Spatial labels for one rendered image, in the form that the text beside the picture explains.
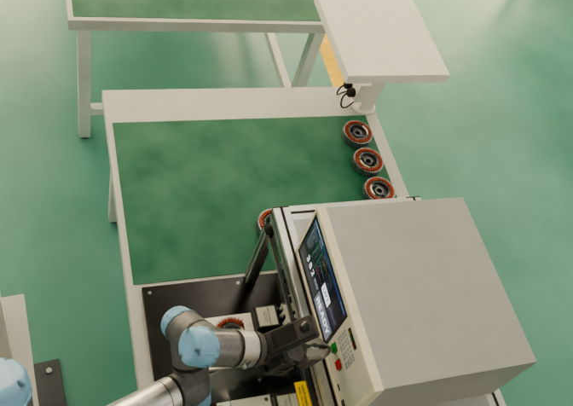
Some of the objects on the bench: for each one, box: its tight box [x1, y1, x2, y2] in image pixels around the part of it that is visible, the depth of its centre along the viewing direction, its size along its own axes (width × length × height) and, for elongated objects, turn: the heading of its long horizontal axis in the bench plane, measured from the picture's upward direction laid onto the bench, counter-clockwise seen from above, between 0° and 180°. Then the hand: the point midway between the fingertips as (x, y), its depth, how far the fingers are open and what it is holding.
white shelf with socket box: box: [314, 0, 450, 115], centre depth 232 cm, size 35×37×46 cm
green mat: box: [113, 115, 397, 285], centre depth 225 cm, size 94×61×1 cm, turn 94°
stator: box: [256, 208, 276, 243], centre depth 215 cm, size 11×11×4 cm
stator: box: [215, 316, 245, 329], centre depth 186 cm, size 11×11×4 cm
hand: (327, 347), depth 148 cm, fingers closed
